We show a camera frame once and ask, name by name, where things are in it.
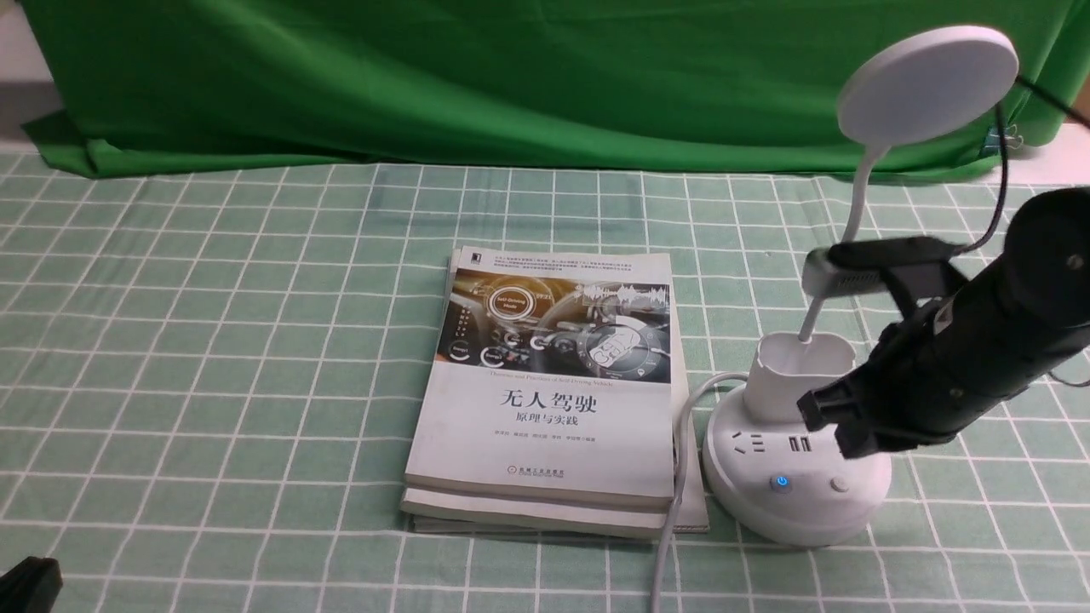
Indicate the top self-driving textbook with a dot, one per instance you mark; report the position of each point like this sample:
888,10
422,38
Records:
545,400

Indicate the green backdrop cloth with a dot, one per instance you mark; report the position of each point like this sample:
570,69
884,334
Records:
173,87

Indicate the blue binder clip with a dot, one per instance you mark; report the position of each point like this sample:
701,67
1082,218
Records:
996,140

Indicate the green checked tablecloth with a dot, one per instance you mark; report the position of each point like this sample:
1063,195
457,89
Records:
210,383

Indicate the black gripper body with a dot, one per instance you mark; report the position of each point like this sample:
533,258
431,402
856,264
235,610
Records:
929,382

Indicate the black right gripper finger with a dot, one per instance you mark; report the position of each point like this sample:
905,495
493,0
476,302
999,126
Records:
862,438

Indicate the white desk lamp with socket base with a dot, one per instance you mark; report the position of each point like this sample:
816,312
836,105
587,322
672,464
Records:
779,477

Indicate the bottom grey paperback book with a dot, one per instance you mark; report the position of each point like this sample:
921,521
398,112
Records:
528,521

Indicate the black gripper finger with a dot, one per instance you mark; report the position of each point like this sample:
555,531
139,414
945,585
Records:
848,400

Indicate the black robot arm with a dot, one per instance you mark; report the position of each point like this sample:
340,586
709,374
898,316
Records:
1040,279

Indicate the black object bottom left corner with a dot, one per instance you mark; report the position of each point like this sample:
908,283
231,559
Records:
32,585

